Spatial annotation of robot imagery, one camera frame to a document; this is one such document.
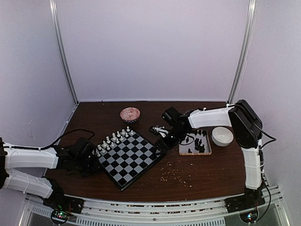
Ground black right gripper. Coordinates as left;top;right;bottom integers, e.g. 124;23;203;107
153;127;187;156

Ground aluminium front rail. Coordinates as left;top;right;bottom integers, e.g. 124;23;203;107
17;186;290;226

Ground wooden rimmed metal tray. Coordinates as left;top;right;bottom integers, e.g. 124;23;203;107
178;129;212;156

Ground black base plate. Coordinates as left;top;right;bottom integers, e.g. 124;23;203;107
42;196;84;225
225;195;265;224

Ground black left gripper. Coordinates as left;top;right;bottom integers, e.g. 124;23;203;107
73;154;100;178

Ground right aluminium corner post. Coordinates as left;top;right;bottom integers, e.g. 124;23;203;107
227;0;257;104

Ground red patterned bowl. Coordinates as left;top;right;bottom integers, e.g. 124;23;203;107
120;107;141;124

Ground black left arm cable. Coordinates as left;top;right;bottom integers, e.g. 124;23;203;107
44;129;96;151

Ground aluminium corner post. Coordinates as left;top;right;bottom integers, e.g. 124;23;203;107
49;0;79;105
227;0;257;104

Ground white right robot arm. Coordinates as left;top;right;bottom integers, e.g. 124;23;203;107
149;99;263;208

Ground black and white chessboard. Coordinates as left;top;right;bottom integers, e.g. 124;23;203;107
95;126;166;191

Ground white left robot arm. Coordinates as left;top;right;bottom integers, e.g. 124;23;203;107
0;137;99;209

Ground left aluminium corner post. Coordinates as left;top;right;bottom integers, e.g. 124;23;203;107
49;0;79;105

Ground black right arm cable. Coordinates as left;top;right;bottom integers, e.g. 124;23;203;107
235;103;277;212

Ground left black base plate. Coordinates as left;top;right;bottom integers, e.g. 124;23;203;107
42;196;84;225

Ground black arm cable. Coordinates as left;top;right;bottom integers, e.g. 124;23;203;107
44;129;96;151
235;103;277;212

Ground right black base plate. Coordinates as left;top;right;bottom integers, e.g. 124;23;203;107
225;195;265;224

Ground white ceramic bowl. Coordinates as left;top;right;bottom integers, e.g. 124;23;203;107
212;127;234;147

